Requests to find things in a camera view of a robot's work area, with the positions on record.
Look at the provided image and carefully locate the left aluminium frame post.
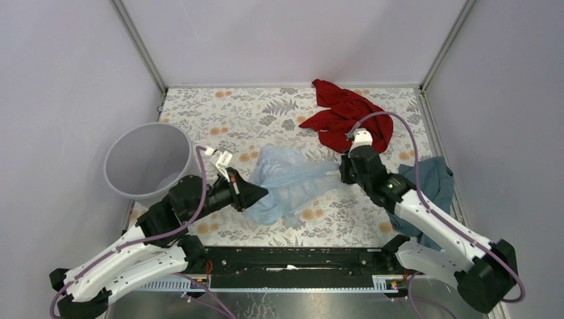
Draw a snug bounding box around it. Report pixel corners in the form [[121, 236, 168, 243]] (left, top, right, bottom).
[[109, 0, 168, 96]]

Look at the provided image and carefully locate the grey plastic trash bin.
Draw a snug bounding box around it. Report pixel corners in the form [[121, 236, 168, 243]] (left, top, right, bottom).
[[103, 122, 200, 206]]

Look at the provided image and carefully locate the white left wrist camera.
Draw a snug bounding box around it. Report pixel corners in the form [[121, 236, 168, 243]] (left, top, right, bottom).
[[204, 146, 233, 180]]

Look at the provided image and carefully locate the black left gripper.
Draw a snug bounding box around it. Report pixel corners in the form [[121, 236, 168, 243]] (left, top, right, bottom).
[[188, 166, 269, 223]]

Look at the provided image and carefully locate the right aluminium frame post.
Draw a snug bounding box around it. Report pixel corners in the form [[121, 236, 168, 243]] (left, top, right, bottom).
[[420, 0, 478, 92]]

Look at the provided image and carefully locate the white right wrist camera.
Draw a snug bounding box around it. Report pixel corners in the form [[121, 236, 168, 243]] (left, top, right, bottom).
[[347, 128, 373, 151]]

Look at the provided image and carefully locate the light blue plastic trash bag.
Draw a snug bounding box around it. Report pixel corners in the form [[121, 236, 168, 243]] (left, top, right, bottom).
[[243, 145, 345, 228]]

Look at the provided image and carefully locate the aluminium frame post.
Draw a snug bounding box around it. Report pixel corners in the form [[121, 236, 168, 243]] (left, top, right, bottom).
[[420, 0, 478, 92], [109, 0, 168, 96]]

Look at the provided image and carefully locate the teal blue cloth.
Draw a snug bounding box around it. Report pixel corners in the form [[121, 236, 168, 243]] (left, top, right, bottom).
[[386, 156, 455, 251]]

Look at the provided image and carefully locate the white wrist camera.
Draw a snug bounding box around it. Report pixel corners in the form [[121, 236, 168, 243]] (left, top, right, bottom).
[[347, 128, 373, 151], [204, 146, 233, 180]]

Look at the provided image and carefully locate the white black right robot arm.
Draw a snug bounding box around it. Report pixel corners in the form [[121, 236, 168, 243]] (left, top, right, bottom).
[[339, 146, 523, 314]]

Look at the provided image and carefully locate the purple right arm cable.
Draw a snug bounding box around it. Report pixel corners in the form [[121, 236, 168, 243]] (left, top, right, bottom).
[[350, 111, 527, 319]]

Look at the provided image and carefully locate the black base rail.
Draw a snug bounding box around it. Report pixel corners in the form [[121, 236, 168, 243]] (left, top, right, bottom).
[[184, 247, 413, 280]]

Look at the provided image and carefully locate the red cloth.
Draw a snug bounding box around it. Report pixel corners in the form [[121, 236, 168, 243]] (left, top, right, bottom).
[[299, 79, 394, 154]]

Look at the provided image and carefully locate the white slotted cable duct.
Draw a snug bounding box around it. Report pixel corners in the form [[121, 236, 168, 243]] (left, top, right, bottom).
[[138, 275, 408, 292]]

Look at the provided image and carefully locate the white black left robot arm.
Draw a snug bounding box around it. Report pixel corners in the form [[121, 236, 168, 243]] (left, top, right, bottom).
[[49, 167, 269, 318]]

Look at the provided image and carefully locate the floral patterned table mat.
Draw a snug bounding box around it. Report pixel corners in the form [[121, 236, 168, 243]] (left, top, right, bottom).
[[160, 88, 433, 247]]

